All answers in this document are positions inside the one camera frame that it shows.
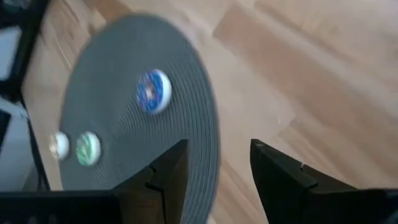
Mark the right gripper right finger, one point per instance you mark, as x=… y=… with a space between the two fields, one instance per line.
x=286 y=193

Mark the small green frosted donut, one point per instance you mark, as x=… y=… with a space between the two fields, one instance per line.
x=93 y=140

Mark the small white sprinkled donut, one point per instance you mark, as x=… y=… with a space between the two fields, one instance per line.
x=62 y=144

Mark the black aluminium table frame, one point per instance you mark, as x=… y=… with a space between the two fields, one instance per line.
x=28 y=46

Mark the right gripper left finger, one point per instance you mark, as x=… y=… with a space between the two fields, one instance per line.
x=161 y=193

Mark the small blue frosted donut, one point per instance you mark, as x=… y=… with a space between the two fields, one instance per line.
x=158 y=99

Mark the round dark grey woven placemat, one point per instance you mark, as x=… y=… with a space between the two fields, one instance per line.
x=130 y=46

